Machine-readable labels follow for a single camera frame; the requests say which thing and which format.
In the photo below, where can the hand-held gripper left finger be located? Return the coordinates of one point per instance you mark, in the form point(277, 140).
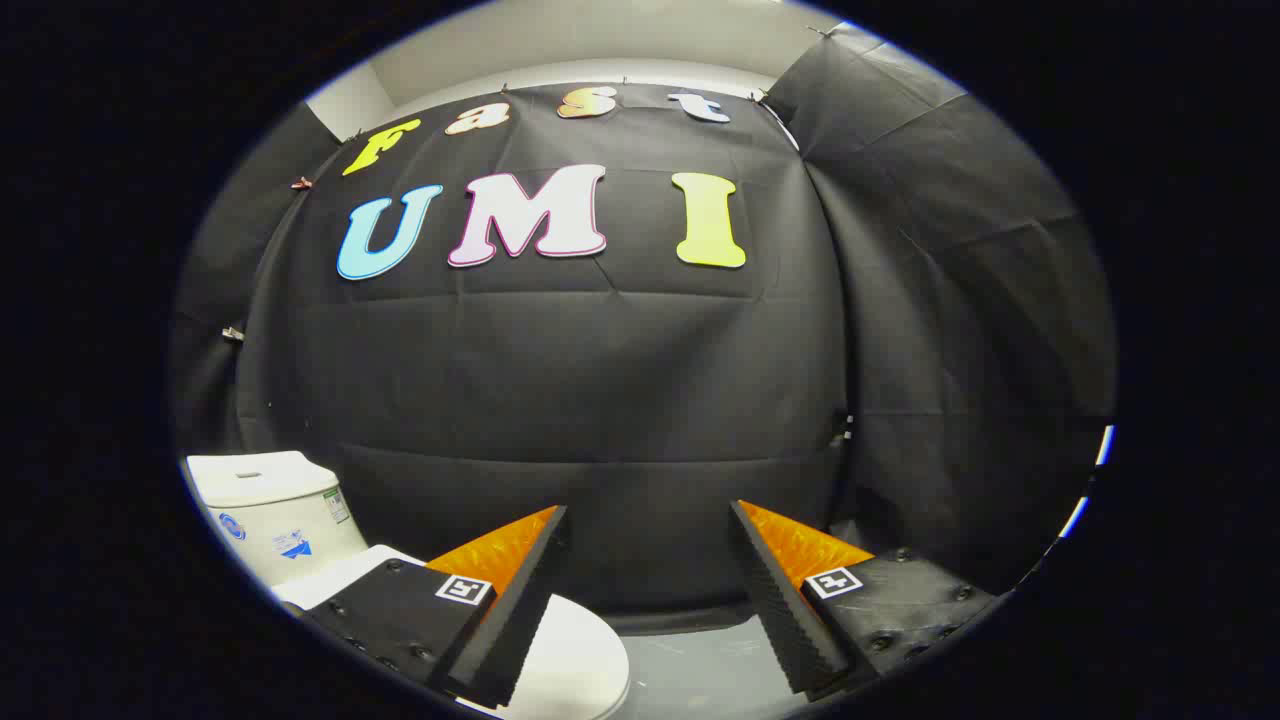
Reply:
point(520, 630)

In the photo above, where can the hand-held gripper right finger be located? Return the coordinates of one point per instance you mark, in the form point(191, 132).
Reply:
point(790, 620)

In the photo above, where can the black backdrop cloth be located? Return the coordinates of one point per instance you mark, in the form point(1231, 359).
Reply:
point(600, 380)

